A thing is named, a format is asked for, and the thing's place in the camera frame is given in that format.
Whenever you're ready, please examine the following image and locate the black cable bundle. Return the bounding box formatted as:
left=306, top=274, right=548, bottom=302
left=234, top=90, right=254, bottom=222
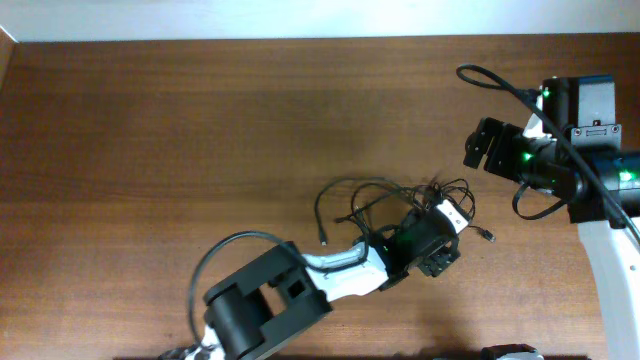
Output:
left=313, top=175, right=497, bottom=247

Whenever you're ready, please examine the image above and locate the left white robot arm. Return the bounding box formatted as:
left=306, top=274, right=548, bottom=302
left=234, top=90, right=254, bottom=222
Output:
left=162, top=200, right=471, bottom=359

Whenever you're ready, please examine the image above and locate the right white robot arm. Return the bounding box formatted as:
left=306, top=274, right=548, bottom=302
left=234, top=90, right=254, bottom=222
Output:
left=464, top=75, right=639, bottom=359

